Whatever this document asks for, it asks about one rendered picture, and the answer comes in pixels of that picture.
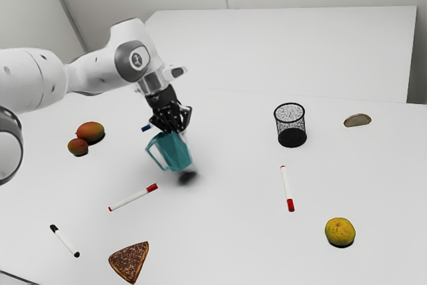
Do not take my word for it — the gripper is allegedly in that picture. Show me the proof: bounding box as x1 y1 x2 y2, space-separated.
144 85 193 133

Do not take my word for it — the teal faceted mug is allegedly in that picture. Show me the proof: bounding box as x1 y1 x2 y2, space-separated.
144 130 194 173

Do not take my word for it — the large red-green mango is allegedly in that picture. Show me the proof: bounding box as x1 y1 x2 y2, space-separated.
75 121 105 142

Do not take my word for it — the red-capped white marker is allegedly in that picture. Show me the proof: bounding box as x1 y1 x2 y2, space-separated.
280 165 296 213
107 183 159 212

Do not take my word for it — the small red-green mango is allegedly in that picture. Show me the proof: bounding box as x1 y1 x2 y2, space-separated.
67 137 89 157

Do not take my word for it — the black mesh pen holder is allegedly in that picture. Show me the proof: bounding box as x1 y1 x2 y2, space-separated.
273 102 308 149

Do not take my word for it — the triangular brown toast slice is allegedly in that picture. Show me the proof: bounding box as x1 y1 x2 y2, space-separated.
107 241 150 284

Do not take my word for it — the black-capped white marker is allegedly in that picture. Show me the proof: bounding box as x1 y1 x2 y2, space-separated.
49 224 81 259

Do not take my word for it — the pale bread slice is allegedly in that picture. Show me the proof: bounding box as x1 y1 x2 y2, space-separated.
343 113 372 128

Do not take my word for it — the yellow-green orange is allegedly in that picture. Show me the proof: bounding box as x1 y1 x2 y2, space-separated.
324 217 356 246

